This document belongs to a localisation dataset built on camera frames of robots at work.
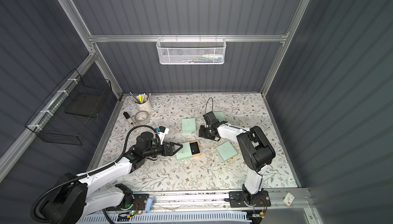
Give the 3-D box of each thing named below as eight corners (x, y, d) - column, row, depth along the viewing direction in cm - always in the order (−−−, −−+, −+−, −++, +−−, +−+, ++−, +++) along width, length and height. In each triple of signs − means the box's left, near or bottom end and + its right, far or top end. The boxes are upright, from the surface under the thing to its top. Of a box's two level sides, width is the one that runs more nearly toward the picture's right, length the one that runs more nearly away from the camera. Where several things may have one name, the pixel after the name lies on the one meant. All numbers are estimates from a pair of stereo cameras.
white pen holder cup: (138, 114, 110) (133, 104, 102) (141, 104, 117) (137, 94, 108) (150, 114, 110) (145, 104, 102) (152, 104, 117) (148, 94, 108)
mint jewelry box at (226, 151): (223, 162, 88) (224, 160, 85) (215, 150, 93) (216, 147, 90) (236, 154, 91) (237, 152, 88) (228, 143, 96) (229, 140, 93)
